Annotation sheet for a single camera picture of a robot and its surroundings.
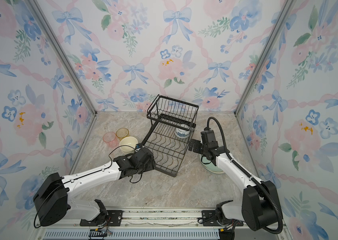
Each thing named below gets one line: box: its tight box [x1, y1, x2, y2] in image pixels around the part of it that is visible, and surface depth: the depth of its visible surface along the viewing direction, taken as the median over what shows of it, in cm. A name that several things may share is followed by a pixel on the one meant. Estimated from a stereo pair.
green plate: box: [199, 154, 226, 175], surface depth 88 cm
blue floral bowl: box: [175, 127, 190, 139], surface depth 103 cm
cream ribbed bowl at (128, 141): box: [119, 136, 138, 154], surface depth 96 cm
